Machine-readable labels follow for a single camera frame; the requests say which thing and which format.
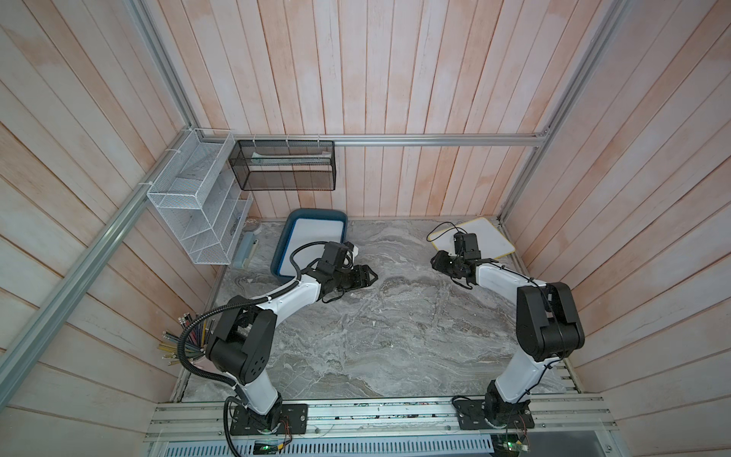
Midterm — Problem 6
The yellow-framed whiteboard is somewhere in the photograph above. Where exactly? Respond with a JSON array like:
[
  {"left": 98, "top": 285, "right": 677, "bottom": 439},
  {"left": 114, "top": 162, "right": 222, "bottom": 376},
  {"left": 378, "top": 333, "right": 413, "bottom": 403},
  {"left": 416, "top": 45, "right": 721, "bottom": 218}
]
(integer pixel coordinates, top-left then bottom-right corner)
[{"left": 428, "top": 217, "right": 515, "bottom": 259}]

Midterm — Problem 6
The teal plastic storage box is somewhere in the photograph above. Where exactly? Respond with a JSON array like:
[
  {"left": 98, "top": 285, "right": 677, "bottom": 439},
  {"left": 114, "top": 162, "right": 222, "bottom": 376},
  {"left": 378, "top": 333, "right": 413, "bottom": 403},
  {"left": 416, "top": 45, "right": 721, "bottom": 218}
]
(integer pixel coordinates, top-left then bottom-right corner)
[{"left": 270, "top": 209, "right": 348, "bottom": 283}]

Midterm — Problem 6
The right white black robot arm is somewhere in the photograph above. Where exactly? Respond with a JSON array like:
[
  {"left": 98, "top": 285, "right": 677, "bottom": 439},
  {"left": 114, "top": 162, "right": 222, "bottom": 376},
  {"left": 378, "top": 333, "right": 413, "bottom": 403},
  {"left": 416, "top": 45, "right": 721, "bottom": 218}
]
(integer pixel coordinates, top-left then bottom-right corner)
[{"left": 430, "top": 232, "right": 586, "bottom": 428}]

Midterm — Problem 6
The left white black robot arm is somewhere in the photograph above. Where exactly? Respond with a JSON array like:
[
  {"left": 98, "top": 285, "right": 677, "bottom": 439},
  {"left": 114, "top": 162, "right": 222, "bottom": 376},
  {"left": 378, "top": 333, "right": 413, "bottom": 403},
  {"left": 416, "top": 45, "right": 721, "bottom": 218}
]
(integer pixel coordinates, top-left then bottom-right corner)
[{"left": 206, "top": 241, "right": 379, "bottom": 416}]

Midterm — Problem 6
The black mesh basket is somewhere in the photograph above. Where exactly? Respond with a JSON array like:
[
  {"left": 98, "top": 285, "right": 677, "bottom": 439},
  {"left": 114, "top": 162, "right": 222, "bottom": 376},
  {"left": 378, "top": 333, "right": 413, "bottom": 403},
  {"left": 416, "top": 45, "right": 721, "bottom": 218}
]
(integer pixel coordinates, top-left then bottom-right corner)
[{"left": 228, "top": 139, "right": 337, "bottom": 192}]

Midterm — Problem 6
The pencil cup with pencils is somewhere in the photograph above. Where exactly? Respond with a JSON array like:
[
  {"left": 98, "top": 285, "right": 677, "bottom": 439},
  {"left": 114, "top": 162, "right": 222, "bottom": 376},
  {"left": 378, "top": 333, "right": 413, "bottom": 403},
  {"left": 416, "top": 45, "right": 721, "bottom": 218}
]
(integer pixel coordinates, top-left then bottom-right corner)
[{"left": 156, "top": 312, "right": 215, "bottom": 367}]

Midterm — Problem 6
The black corrugated cable conduit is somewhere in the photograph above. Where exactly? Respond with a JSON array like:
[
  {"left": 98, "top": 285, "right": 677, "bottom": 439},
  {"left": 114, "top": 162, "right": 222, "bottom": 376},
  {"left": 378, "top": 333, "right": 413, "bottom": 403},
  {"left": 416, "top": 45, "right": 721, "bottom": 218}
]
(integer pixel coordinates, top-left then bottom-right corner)
[{"left": 176, "top": 240, "right": 329, "bottom": 457}]

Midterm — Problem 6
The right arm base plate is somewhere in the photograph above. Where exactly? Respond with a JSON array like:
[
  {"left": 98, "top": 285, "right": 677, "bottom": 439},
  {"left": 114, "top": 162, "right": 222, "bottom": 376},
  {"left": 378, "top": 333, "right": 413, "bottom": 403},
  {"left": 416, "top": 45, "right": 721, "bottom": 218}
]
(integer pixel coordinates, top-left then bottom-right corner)
[{"left": 450, "top": 394, "right": 535, "bottom": 430}]

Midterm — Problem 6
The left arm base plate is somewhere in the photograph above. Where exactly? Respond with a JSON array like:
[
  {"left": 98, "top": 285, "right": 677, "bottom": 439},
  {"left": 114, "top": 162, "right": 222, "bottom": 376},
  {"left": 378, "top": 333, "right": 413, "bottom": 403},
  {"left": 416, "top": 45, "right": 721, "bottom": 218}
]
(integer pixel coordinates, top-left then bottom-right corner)
[{"left": 230, "top": 403, "right": 308, "bottom": 436}]

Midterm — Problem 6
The white wire mesh shelf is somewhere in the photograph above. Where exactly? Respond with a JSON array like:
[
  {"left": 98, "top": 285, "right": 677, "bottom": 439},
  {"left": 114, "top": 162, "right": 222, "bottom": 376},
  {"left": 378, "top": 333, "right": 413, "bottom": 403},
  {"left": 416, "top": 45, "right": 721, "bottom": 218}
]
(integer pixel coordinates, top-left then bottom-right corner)
[{"left": 148, "top": 129, "right": 253, "bottom": 266}]

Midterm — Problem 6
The aluminium mounting rail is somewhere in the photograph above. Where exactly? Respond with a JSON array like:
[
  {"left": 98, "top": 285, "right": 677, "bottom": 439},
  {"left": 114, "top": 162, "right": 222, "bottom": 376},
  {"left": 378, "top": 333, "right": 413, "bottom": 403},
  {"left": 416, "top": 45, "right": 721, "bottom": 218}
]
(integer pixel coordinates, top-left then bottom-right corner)
[{"left": 142, "top": 392, "right": 621, "bottom": 457}]

